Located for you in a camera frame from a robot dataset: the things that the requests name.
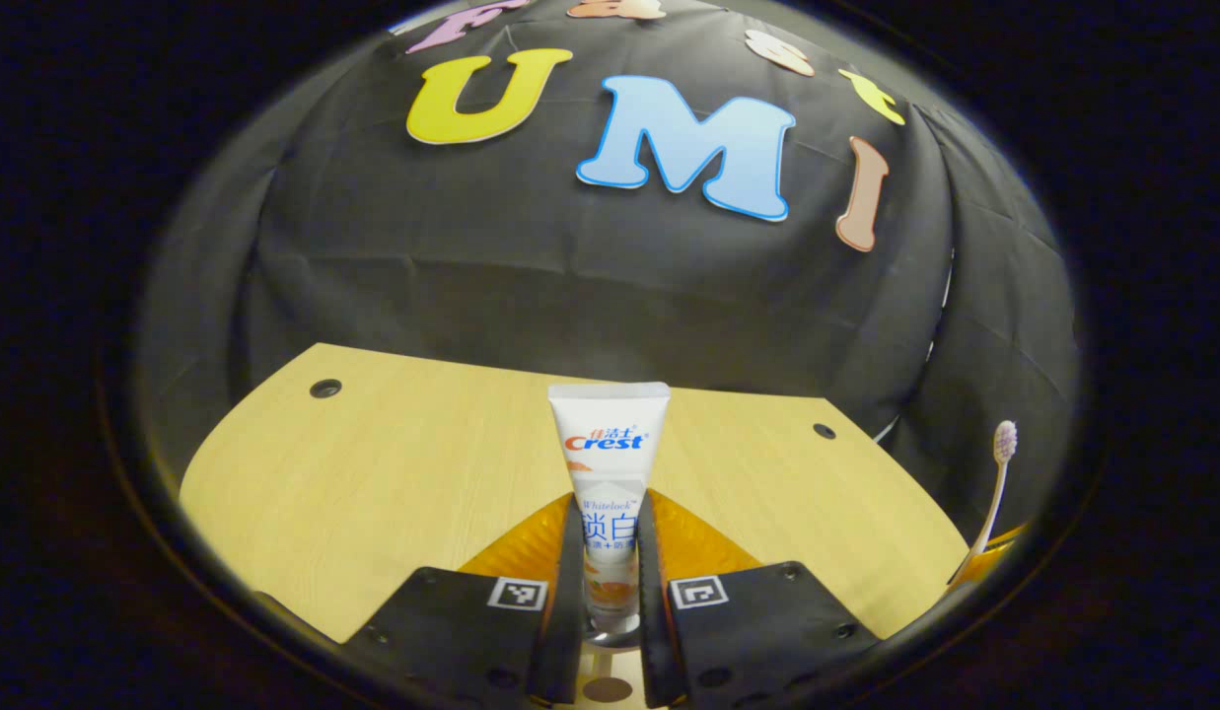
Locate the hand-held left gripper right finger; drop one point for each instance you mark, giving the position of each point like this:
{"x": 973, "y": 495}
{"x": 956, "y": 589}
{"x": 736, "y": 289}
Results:
{"x": 652, "y": 611}

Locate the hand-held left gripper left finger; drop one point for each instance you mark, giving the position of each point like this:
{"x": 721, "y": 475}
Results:
{"x": 568, "y": 611}

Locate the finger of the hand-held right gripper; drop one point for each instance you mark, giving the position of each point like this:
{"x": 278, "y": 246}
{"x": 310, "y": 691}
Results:
{"x": 994, "y": 557}

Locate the white cup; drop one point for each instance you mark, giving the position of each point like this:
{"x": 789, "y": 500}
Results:
{"x": 607, "y": 689}

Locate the pale pink toothbrush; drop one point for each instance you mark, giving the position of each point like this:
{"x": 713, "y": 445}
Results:
{"x": 1005, "y": 441}

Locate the white toothpaste tube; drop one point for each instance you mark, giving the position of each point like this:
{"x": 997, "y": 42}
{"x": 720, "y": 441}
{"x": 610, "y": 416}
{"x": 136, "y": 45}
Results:
{"x": 610, "y": 414}

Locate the black backdrop cloth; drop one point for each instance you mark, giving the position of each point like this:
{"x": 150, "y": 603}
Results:
{"x": 570, "y": 276}

